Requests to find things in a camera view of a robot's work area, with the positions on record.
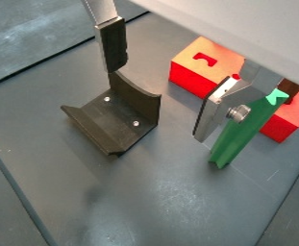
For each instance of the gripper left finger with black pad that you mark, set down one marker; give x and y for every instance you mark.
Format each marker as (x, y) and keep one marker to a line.
(109, 32)

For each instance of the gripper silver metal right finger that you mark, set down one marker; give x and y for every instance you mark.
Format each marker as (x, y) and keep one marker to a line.
(231, 94)

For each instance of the green star-shaped peg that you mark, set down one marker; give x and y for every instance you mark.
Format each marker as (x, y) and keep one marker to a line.
(237, 134)

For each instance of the red shape-sorting board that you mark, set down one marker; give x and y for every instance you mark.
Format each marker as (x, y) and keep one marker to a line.
(203, 64)

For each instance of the dark brown hexagonal peg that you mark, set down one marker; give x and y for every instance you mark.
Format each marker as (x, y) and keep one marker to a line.
(289, 88)

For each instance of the black curved holder bracket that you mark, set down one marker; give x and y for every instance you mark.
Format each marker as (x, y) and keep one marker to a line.
(118, 117)

